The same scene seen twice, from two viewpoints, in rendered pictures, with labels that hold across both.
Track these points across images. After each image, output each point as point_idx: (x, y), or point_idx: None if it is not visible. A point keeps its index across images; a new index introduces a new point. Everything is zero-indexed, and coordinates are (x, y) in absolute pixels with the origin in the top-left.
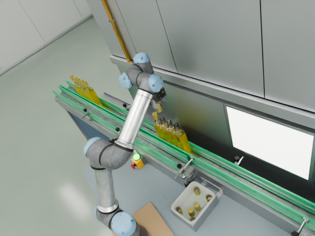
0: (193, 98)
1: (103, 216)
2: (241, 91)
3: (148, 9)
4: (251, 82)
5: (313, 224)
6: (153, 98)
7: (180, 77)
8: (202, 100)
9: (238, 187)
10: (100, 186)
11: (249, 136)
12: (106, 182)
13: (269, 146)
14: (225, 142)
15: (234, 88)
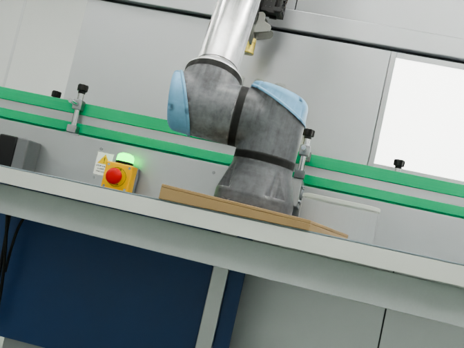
0: (320, 52)
1: (221, 75)
2: (428, 31)
3: None
4: (451, 13)
5: None
6: (265, 8)
7: (304, 12)
8: (342, 53)
9: (419, 198)
10: (242, 1)
11: (422, 121)
12: (255, 3)
13: (459, 134)
14: (356, 157)
15: (416, 27)
